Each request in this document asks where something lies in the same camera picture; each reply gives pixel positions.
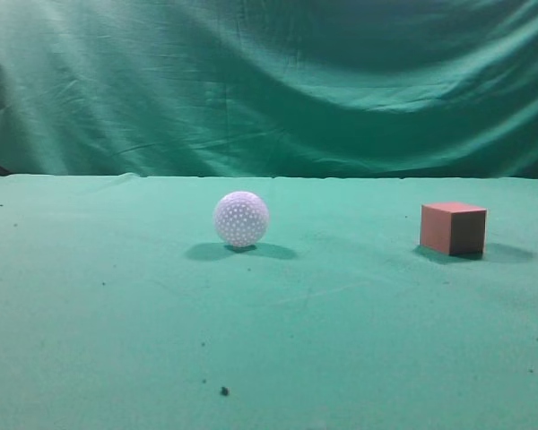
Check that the green table cloth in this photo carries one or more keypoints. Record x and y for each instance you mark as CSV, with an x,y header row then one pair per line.
x,y
121,307

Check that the red cube block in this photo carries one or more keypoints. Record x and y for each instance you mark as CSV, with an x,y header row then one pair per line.
x,y
453,228

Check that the white dimpled golf ball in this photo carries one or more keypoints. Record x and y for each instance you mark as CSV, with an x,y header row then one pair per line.
x,y
241,218

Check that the green backdrop cloth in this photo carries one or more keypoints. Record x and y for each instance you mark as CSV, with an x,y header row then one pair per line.
x,y
269,88

